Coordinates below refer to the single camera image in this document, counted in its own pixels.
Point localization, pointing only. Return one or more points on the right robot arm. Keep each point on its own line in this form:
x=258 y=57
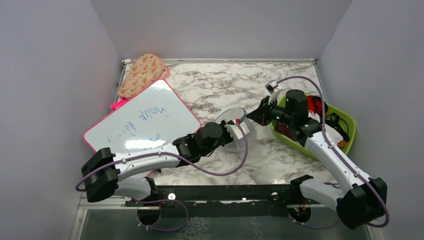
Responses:
x=359 y=199

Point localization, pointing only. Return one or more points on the green plastic basket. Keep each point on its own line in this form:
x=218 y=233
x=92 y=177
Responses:
x=334 y=117

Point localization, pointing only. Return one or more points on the pink framed whiteboard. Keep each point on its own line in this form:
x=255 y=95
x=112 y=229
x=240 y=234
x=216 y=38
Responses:
x=148 y=123

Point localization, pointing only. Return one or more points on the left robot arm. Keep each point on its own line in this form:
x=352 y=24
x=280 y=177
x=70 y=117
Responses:
x=107 y=174

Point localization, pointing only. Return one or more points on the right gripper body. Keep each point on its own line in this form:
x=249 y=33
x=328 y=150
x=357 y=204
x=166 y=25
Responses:
x=273 y=112

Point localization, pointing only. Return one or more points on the white garment in basket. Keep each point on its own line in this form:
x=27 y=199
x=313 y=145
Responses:
x=332 y=132

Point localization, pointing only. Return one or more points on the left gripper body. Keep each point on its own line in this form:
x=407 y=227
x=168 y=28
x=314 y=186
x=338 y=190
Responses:
x=227 y=128

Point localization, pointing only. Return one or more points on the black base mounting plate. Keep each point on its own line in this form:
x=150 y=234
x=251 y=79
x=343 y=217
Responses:
x=215 y=201

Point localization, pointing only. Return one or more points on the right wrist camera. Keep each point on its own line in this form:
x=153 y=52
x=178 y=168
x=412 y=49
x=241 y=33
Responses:
x=273 y=87

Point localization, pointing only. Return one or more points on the tulip patterned oven mitt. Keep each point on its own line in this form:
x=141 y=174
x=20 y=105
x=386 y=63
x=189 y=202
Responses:
x=145 y=70

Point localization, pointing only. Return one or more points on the white mesh laundry bag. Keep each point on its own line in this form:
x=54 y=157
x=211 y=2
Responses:
x=238 y=144

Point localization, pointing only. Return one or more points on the red black garment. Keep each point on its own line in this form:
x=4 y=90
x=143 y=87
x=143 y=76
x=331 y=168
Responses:
x=316 y=106

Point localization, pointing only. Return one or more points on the pink marker clip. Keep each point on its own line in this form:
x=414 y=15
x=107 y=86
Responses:
x=117 y=105

